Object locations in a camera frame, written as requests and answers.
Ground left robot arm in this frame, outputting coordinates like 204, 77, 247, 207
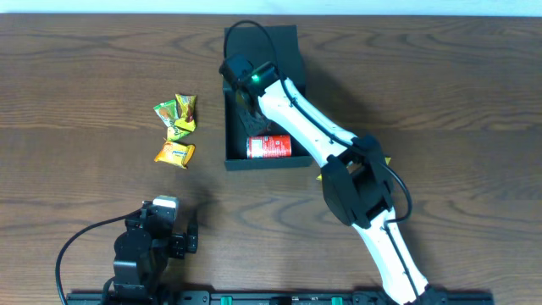
99, 197, 199, 304

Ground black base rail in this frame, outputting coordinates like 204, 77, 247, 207
65, 289, 495, 305

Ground green snack packet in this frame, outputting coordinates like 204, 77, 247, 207
153, 100, 190, 141

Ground yellow-green chocolate snack packet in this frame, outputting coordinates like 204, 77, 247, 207
174, 94, 196, 132

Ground red chips can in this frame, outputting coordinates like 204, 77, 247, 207
246, 135, 292, 158

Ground orange biscuit packet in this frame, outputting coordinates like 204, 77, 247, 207
154, 141, 196, 169

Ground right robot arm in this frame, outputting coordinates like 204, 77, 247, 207
219, 54, 430, 304

